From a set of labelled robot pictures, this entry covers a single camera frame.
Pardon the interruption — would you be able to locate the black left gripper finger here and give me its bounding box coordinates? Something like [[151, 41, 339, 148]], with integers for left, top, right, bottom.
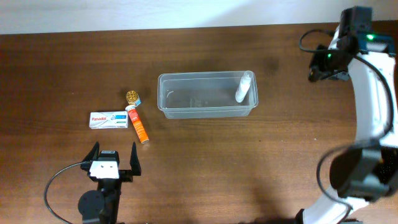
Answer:
[[82, 141, 100, 162], [129, 142, 142, 176]]

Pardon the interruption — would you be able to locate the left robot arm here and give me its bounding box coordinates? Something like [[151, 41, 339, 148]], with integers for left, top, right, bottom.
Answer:
[[78, 142, 142, 224]]

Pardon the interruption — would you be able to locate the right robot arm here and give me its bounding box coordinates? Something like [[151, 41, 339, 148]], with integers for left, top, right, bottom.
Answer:
[[294, 6, 397, 223]]

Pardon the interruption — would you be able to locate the white Panadol medicine box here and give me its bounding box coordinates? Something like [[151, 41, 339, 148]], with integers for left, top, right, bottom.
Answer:
[[89, 111, 128, 129]]

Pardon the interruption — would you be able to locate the clear plastic container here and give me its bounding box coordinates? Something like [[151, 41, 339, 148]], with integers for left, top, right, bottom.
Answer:
[[157, 71, 259, 119]]

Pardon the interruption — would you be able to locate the white squeeze tube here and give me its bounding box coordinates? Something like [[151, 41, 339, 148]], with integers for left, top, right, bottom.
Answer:
[[235, 70, 253, 103]]

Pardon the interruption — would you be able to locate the orange effervescent tablet tube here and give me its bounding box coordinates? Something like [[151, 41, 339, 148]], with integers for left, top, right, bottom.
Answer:
[[125, 105, 149, 144]]

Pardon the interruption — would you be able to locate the small gold-lid jar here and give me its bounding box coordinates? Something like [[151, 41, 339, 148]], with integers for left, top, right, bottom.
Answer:
[[126, 90, 141, 106]]

